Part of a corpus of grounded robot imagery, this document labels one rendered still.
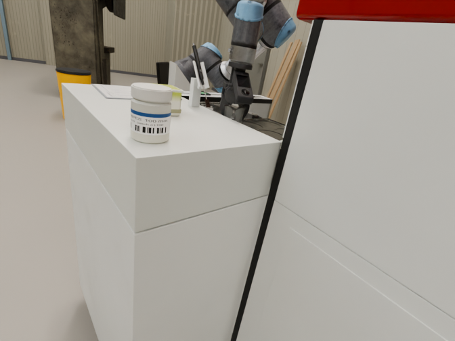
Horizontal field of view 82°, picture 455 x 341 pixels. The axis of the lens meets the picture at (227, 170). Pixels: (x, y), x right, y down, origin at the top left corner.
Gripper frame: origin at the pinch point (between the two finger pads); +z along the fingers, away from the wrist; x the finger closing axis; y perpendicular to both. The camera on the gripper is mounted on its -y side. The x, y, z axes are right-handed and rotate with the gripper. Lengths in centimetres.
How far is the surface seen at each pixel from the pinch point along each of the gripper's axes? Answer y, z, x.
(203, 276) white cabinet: -31.6, 28.9, 7.1
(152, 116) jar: -33.6, -10.4, 21.0
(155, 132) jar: -33.4, -7.4, 20.4
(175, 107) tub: -11.6, -7.6, 17.6
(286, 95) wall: 385, 31, -172
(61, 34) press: 401, -5, 198
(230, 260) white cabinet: -27.4, 27.7, -0.3
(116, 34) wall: 844, -16, 213
